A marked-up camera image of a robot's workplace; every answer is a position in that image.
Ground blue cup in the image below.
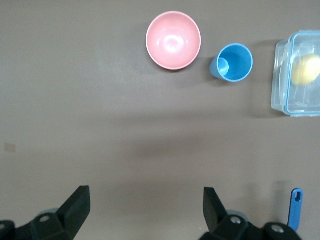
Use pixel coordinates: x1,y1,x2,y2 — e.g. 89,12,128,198
209,43,254,83

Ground black pot with blue handle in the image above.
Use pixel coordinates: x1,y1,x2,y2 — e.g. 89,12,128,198
286,188,304,231

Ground pink bowl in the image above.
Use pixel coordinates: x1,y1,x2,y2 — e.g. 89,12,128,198
145,10,202,72

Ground yellow round food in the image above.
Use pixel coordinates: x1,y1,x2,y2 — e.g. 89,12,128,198
291,54,320,86

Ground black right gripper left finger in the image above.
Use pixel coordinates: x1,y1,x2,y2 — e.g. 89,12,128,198
0,185,91,240

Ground clear container with blue rim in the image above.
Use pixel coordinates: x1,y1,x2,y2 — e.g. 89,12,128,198
270,29,320,118

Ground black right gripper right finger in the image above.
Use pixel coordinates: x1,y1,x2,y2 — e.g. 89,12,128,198
199,187,301,240

